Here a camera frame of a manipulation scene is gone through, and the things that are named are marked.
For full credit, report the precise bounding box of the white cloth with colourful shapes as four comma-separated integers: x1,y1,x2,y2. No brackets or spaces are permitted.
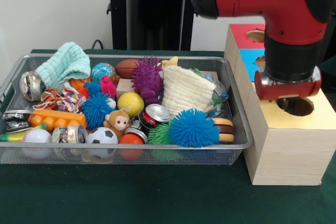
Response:
56,81,87,113

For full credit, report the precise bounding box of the black and white soccer ball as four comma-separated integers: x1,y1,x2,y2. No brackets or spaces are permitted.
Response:
86,126,119,159

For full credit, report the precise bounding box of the purple spiky ball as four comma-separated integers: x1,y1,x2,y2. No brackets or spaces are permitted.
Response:
131,56,165,104

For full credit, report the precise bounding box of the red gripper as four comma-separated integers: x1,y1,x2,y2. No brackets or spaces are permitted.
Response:
254,66,322,111

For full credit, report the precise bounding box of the black cable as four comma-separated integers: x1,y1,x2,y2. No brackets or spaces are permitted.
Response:
91,39,105,50

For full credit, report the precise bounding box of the large blue spiky ball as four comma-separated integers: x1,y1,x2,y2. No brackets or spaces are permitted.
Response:
169,108,221,148

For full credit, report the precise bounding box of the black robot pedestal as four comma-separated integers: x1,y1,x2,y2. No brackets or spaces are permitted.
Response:
101,0,196,51

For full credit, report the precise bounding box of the wooden box with three holes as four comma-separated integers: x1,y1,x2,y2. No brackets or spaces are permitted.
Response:
224,23,336,186

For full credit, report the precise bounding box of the mint green knitted cloth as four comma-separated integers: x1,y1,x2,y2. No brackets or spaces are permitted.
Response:
35,41,91,88

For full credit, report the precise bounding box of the plain yellow ball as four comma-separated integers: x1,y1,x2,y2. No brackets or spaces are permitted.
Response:
117,92,145,119

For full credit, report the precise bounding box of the large green spiky ball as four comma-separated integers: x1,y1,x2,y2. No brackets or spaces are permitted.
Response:
148,123,182,161

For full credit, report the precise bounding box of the cream knitted cloth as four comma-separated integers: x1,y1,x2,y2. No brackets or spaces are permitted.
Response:
161,66,216,116

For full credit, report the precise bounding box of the wooden burger toy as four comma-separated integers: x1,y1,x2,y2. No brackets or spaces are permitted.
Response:
212,118,234,145

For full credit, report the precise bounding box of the silver mesh bin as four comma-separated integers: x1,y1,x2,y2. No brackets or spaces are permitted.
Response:
0,53,255,166

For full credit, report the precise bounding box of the white baseball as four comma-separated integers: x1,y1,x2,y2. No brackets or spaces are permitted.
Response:
22,129,52,159

